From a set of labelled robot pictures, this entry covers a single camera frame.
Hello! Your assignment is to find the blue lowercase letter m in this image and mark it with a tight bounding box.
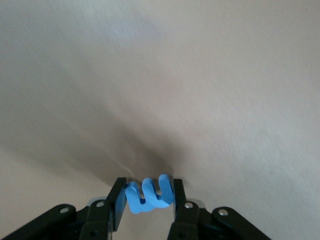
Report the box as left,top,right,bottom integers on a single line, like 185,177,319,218
124,173,175,215

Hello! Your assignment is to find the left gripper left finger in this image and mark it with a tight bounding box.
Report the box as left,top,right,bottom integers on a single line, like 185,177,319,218
0,177,128,240

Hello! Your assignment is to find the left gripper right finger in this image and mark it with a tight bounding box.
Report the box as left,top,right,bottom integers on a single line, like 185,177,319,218
167,178,272,240

